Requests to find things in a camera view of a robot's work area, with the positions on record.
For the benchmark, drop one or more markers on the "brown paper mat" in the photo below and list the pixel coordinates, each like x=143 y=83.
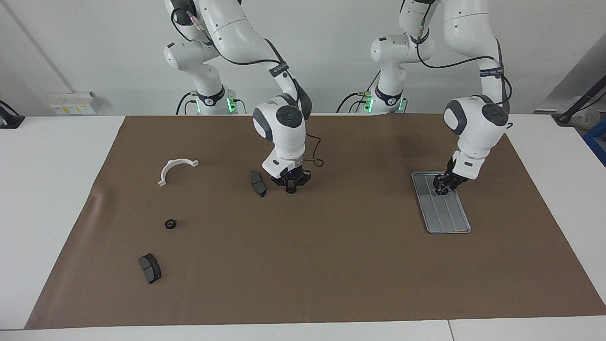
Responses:
x=331 y=265

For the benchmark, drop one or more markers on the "black pole stand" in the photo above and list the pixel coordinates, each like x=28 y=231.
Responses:
x=582 y=100

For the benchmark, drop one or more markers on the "white wall socket box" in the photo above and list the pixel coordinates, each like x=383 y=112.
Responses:
x=71 y=102

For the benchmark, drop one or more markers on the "black table clamp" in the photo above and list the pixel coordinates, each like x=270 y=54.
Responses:
x=9 y=121

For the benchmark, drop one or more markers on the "white curved plastic bracket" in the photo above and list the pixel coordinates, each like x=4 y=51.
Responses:
x=176 y=162

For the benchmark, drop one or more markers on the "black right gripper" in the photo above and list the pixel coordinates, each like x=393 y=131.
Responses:
x=296 y=176

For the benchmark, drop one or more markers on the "dark grey brake pad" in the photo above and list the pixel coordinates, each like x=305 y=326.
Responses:
x=258 y=184
x=150 y=269

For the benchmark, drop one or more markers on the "silver metal tray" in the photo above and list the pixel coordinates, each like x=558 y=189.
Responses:
x=447 y=222

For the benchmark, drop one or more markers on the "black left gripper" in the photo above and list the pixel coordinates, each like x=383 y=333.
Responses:
x=454 y=177

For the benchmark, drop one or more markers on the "blue box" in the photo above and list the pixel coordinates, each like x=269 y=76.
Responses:
x=599 y=142

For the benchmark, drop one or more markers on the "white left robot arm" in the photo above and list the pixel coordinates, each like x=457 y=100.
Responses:
x=473 y=128

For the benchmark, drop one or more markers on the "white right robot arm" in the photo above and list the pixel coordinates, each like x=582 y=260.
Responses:
x=284 y=137

